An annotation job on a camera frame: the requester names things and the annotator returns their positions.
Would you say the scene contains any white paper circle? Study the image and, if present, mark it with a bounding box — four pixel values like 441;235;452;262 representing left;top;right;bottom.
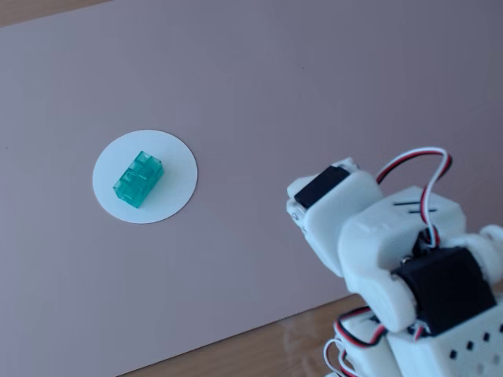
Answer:
92;129;200;225

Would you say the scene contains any red white black gripper cable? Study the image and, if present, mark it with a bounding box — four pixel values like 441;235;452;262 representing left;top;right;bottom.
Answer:
376;146;453;248

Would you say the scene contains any red white black base cable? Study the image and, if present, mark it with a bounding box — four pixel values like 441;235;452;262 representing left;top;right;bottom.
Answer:
324;306;388;377

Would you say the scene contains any teal lego brick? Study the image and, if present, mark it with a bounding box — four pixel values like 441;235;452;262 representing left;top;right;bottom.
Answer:
112;150;164;210

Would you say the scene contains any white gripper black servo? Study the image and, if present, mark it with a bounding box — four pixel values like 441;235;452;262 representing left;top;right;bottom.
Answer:
285;156;384;278

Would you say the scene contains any pinkish grey mat sheet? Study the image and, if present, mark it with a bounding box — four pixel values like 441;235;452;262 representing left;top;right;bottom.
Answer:
0;0;503;377

